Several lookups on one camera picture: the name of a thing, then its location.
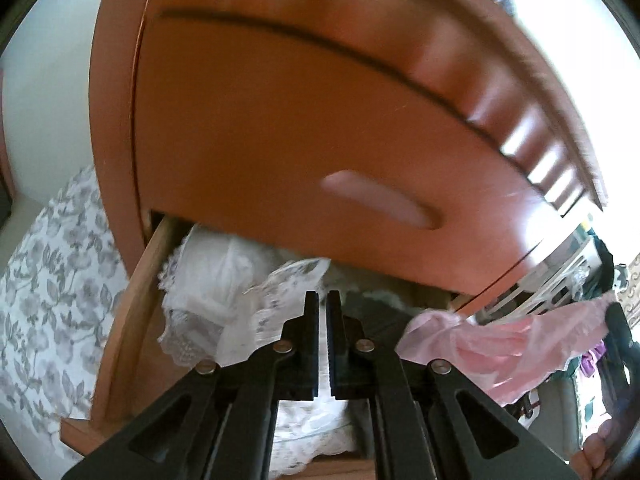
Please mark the dark teal jacket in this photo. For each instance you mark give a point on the dark teal jacket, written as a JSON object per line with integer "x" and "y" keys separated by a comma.
{"x": 605, "y": 270}

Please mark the black underwear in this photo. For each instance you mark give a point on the black underwear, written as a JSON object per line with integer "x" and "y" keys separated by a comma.
{"x": 380, "y": 315}

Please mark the wooden nightstand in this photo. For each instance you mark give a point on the wooden nightstand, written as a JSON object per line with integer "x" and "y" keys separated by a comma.
{"x": 115, "y": 135}

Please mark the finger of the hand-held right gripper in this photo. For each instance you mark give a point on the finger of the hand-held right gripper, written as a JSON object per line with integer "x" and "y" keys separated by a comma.
{"x": 620, "y": 330}

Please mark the pink underwear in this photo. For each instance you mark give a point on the pink underwear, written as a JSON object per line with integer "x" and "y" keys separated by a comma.
{"x": 475, "y": 345}

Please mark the closed wooden drawer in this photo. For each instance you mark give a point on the closed wooden drawer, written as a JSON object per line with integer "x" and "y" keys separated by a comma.
{"x": 300, "y": 135}

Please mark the floral bedsheet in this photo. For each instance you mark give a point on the floral bedsheet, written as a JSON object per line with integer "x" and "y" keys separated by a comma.
{"x": 45, "y": 310}

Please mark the wooden drawer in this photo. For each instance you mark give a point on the wooden drawer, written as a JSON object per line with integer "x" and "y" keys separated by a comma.
{"x": 300, "y": 135}
{"x": 135, "y": 300}

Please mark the floral lace underwear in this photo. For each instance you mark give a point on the floral lace underwear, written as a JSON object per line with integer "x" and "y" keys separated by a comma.
{"x": 280, "y": 300}

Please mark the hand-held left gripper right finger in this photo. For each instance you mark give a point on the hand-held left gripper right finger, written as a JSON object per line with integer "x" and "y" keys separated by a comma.
{"x": 345, "y": 345}

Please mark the person's right hand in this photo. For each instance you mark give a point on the person's right hand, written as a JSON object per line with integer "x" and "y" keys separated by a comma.
{"x": 595, "y": 452}

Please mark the purple cloth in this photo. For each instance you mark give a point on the purple cloth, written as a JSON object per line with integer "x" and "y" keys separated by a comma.
{"x": 592, "y": 362}

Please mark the white lattice rack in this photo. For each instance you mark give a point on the white lattice rack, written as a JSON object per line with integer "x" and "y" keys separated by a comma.
{"x": 550, "y": 280}

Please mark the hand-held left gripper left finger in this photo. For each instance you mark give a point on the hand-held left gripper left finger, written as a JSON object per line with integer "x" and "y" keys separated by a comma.
{"x": 305, "y": 340}

